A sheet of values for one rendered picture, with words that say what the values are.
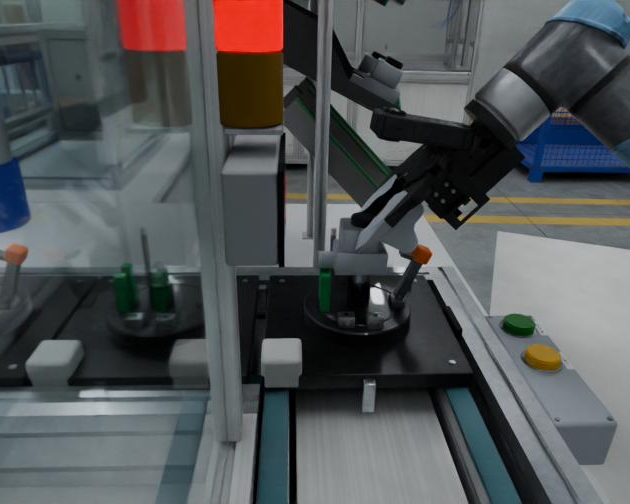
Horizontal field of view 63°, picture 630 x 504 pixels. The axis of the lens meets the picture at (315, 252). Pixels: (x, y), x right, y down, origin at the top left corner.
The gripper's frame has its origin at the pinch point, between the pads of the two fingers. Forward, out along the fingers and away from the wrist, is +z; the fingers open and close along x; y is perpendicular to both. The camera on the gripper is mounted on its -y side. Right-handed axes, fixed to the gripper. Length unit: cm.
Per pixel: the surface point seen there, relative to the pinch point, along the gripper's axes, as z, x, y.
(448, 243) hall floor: 18, 240, 143
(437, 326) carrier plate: 1.9, -2.5, 16.3
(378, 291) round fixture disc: 5.0, 3.2, 9.8
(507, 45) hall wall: -221, 838, 274
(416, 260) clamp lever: -2.5, -1.0, 7.9
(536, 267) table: -12, 36, 48
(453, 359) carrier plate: 1.8, -9.4, 16.3
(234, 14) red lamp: -10.1, -21.4, -24.8
